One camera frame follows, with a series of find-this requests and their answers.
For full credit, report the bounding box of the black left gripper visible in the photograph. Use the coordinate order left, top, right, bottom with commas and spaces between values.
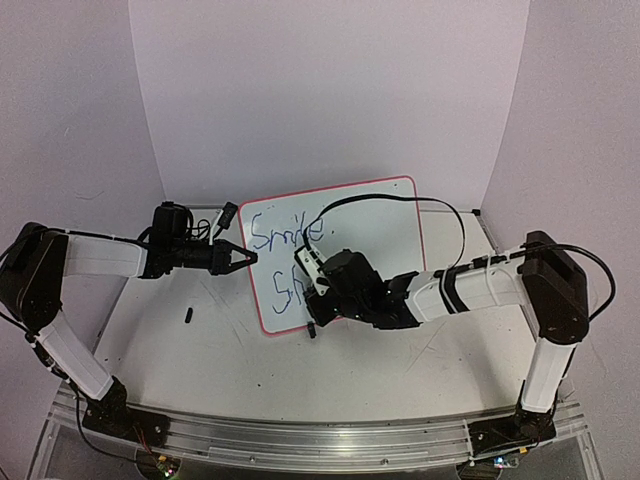
171, 236, 260, 274

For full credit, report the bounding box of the pink framed whiteboard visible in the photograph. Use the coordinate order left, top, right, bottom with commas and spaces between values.
239, 176, 426, 336

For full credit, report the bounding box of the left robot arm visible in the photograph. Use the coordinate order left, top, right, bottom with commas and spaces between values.
1, 201, 258, 437

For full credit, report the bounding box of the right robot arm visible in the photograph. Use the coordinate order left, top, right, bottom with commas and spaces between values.
294, 231, 590, 414

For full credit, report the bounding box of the left black whiteboard stand clip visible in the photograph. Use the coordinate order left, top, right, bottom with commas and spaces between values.
307, 323, 317, 339

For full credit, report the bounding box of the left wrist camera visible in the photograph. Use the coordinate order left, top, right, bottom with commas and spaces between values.
209, 202, 238, 245

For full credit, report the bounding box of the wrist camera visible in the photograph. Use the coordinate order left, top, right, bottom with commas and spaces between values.
209, 202, 238, 245
294, 246, 330, 296

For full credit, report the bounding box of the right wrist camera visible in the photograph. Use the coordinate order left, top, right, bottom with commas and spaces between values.
294, 246, 330, 296

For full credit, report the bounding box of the black right camera cable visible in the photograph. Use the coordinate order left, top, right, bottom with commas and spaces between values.
298, 193, 469, 269

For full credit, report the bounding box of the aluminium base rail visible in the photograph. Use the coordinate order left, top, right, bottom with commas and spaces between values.
47, 389, 586, 464

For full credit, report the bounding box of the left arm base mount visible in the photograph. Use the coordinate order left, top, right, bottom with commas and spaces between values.
81, 377, 170, 447

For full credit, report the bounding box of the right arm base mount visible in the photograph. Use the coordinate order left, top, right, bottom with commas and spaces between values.
468, 404, 556, 460

